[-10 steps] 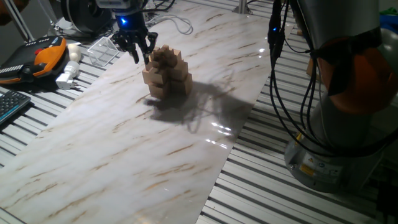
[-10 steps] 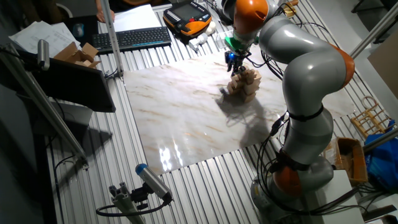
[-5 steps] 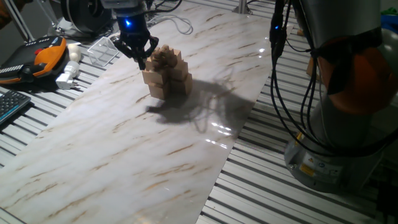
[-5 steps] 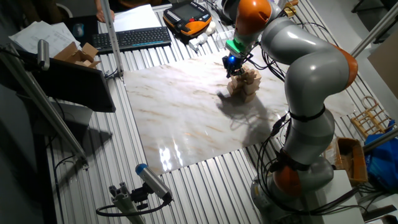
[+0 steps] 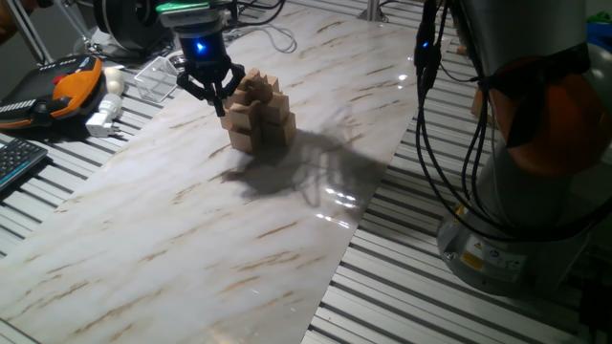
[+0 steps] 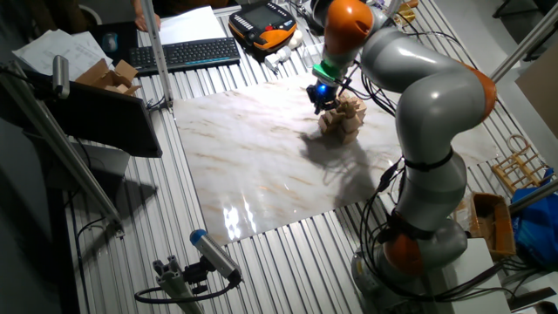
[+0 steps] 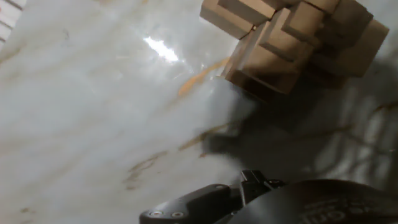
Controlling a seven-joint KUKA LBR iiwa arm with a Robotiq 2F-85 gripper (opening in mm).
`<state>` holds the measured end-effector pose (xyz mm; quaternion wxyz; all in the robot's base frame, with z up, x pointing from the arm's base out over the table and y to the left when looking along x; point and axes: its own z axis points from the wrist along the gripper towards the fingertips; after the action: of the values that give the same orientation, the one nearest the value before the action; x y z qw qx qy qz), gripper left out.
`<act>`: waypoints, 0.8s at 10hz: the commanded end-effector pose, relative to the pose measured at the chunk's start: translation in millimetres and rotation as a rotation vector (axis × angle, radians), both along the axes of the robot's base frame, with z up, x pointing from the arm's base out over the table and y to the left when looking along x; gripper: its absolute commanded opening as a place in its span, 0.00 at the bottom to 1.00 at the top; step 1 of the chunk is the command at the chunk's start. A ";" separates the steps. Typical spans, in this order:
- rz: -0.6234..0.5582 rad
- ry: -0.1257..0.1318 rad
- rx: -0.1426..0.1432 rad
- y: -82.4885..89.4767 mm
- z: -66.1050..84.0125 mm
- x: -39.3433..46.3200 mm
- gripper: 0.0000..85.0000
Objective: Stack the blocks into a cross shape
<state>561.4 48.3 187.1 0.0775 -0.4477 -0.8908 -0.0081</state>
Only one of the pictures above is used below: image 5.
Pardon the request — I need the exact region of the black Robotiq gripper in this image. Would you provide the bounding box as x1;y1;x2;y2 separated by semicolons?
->
172;26;247;118

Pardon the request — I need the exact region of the large wooden cross block structure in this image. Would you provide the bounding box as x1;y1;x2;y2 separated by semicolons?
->
218;67;297;155

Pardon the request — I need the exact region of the clear plastic box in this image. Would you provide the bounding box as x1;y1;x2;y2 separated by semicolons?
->
134;55;181;104

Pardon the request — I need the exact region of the white egg shaped object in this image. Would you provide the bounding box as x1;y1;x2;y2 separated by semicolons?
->
103;66;126;97

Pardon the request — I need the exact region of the black round spool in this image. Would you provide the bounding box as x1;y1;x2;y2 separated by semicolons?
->
90;0;176;54

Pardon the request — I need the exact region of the white power adapter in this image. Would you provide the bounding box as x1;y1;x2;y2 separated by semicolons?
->
84;93;124;140

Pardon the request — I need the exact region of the orange black teach pendant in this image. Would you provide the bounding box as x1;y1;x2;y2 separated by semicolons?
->
0;54;105;131

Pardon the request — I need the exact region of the black computer keyboard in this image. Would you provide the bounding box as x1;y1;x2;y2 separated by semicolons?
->
0;138;50;193

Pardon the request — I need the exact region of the white marble pattern board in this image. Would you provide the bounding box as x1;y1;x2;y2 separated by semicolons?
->
0;2;453;344

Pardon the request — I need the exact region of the blue fabric bag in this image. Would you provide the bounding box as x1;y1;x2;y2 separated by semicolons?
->
585;21;612;52

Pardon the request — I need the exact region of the white looped cable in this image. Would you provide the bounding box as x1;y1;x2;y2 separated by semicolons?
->
227;23;298;54

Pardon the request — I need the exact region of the green gripper mount plate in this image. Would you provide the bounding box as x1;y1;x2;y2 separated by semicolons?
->
155;0;211;14

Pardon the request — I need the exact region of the aluminium frame strut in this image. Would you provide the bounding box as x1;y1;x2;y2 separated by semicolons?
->
0;0;55;66
356;0;389;24

